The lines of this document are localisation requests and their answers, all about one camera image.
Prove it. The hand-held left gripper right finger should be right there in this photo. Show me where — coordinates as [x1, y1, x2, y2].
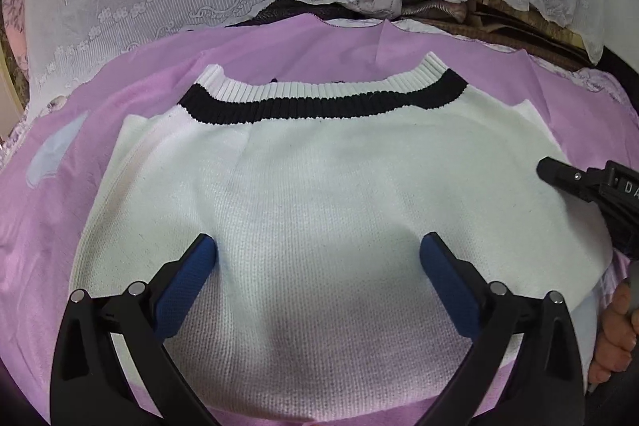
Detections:
[417, 233, 585, 426]

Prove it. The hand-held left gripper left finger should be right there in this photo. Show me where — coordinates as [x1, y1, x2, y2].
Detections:
[50, 234, 218, 426]

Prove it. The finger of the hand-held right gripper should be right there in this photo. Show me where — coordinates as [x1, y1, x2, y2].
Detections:
[536, 157, 607, 203]

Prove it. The white sweater with black stripes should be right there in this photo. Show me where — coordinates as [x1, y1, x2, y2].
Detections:
[69, 52, 616, 423]

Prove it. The person's right hand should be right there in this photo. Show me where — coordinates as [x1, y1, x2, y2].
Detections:
[588, 281, 639, 388]

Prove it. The pink bed sheet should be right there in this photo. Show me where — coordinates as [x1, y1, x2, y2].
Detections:
[0, 13, 639, 426]

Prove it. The brown patterned fabric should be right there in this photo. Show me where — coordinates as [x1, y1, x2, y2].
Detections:
[452, 0, 607, 70]

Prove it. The white padded garment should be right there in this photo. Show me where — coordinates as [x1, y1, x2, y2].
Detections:
[353, 0, 401, 16]

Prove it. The dark knitted fabric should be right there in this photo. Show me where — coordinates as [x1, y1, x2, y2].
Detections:
[224, 0, 361, 28]

